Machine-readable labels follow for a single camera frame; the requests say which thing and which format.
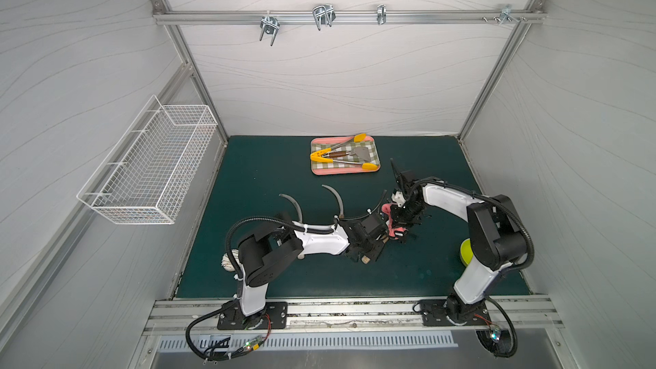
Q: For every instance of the metal U-bolt clamp middle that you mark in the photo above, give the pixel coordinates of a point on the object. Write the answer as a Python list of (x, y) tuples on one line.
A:
[(324, 15)]

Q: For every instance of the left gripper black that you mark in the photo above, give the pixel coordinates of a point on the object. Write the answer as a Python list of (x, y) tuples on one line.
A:
[(378, 241)]

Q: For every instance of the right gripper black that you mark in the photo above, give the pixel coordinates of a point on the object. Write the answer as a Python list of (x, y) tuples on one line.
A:
[(406, 213)]

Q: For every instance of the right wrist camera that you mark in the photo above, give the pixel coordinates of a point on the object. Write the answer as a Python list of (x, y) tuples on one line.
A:
[(398, 198)]

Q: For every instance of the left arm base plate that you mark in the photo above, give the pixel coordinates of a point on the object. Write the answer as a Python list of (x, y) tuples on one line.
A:
[(273, 315)]

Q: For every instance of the metal bracket with bolts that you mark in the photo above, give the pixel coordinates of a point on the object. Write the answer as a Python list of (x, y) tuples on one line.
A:
[(506, 16)]

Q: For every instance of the aluminium crossbar rail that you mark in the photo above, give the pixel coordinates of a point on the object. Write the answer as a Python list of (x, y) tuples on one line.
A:
[(343, 17)]

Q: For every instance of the lime green bowl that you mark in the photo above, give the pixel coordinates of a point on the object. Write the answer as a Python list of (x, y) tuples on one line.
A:
[(466, 252)]

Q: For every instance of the metal U-bolt clamp left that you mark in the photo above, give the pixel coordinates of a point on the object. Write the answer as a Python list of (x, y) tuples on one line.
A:
[(269, 27)]

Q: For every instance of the small metal spatula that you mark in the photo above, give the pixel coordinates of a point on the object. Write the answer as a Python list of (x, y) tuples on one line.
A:
[(358, 153)]

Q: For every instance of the yellow tipped metal tongs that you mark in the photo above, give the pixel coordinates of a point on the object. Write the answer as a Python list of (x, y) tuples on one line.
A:
[(320, 156)]

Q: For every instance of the pink checkered tray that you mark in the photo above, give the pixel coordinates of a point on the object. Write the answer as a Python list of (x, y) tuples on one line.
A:
[(322, 169)]

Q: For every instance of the white vent strip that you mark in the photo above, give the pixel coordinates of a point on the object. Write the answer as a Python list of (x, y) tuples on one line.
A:
[(323, 341)]

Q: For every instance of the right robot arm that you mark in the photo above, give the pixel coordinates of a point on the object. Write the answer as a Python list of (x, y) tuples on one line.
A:
[(499, 240)]

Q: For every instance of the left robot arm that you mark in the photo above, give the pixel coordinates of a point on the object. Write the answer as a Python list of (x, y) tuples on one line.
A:
[(261, 248)]

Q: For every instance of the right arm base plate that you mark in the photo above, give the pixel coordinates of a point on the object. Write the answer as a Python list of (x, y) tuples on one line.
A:
[(435, 312)]

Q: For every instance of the pink rag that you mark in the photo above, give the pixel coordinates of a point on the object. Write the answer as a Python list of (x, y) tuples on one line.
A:
[(395, 230)]

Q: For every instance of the white wire basket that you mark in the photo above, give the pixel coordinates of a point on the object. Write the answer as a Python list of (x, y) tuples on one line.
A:
[(145, 177)]

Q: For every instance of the metal u-bolt clamp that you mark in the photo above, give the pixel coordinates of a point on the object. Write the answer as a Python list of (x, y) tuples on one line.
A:
[(324, 15), (269, 27)]

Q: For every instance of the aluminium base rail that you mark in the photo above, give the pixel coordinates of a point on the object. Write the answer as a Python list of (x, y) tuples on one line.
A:
[(395, 314)]

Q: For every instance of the white rope ball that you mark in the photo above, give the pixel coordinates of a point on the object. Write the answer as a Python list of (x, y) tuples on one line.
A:
[(226, 261)]

